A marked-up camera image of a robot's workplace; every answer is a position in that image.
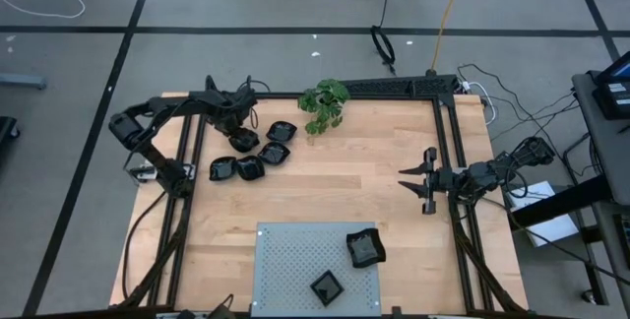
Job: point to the black square mini plate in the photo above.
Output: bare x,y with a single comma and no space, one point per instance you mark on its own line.
327,288

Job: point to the grey perforated metal shelf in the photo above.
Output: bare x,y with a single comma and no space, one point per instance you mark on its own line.
285,260

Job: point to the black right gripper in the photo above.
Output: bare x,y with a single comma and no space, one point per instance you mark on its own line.
445,181

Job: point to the green plant in white pot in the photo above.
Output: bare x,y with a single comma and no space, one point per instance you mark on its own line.
325,102

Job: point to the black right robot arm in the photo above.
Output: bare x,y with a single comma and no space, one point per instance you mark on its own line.
492,173

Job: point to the grey side desk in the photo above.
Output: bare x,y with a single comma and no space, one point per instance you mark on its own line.
608,151

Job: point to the black wavy square plate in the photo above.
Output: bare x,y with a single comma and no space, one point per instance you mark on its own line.
365,249

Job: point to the grey metal table foot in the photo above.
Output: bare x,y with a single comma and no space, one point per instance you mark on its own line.
22,82

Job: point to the black aluminium table frame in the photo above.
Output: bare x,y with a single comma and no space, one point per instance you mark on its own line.
285,95

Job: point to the white paper sheet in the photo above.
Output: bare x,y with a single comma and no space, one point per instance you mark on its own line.
556,230

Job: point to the black equipment base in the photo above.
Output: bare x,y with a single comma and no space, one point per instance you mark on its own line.
7,129

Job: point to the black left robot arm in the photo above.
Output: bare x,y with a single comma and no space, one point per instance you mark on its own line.
167,104

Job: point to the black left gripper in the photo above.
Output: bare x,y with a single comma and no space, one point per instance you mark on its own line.
231,112

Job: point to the black desk crossbar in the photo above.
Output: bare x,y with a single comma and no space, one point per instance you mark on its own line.
556,203

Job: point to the black caster wheel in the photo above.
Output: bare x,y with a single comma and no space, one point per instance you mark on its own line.
589,298

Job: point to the black leaf-shaped mini plate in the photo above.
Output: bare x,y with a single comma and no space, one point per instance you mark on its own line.
281,132
244,144
273,154
251,168
222,169

